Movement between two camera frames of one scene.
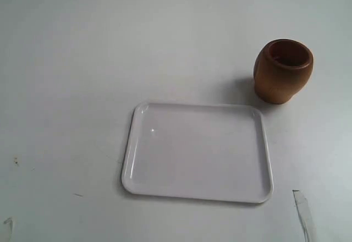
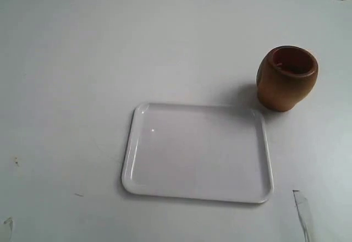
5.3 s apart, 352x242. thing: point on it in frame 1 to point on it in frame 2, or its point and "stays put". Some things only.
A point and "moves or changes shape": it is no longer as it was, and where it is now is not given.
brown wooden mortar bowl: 282,68 moves or changes shape
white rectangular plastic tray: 197,150 stays put
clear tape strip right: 304,213 stays put
